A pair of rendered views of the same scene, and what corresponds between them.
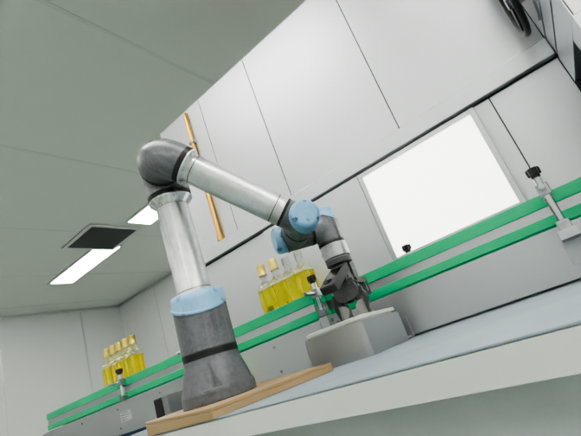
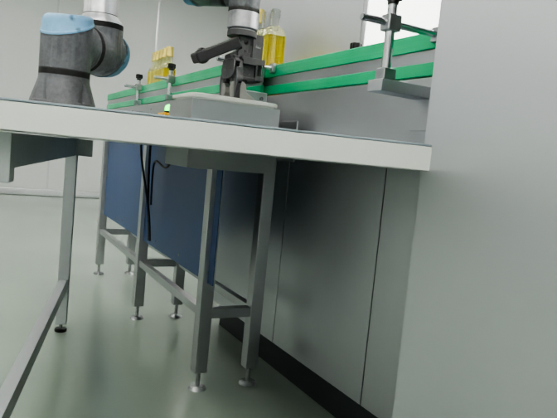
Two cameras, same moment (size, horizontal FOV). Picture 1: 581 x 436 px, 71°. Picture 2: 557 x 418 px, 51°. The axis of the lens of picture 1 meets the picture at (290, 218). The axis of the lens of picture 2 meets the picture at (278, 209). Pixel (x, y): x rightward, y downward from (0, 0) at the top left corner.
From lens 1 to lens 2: 0.92 m
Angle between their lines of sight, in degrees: 38
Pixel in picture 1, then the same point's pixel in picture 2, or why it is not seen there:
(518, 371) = not seen: outside the picture
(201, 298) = (54, 21)
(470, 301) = (337, 129)
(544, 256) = (398, 108)
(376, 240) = (355, 26)
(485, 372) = not seen: outside the picture
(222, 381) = (47, 95)
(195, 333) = (43, 51)
